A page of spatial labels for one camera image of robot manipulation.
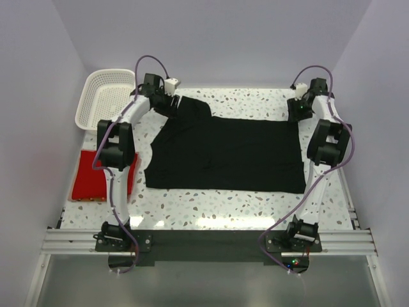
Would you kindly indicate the black t shirt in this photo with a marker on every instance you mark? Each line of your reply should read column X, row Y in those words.
column 197, row 150

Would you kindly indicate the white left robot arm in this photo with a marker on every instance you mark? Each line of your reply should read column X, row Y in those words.
column 115, row 141

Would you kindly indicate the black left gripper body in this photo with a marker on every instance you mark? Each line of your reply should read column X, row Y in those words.
column 166, row 104

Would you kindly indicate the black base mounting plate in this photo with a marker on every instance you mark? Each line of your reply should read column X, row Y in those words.
column 145, row 248

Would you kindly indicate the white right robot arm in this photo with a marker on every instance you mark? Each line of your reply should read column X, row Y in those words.
column 325, row 152

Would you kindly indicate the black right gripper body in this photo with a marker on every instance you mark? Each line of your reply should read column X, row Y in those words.
column 299, row 110

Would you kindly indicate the aluminium frame rail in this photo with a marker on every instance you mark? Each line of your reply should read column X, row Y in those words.
column 337, row 242

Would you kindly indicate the white plastic basket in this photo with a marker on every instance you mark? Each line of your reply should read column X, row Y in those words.
column 104, row 95

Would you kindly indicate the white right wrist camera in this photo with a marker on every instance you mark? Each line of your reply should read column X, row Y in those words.
column 300, row 90

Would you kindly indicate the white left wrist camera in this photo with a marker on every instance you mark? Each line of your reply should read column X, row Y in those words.
column 170, row 86

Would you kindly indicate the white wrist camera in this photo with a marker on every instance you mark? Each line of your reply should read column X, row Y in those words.
column 300, row 90
column 170, row 86

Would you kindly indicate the red folded t shirt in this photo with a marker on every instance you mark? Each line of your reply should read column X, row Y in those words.
column 88, row 184

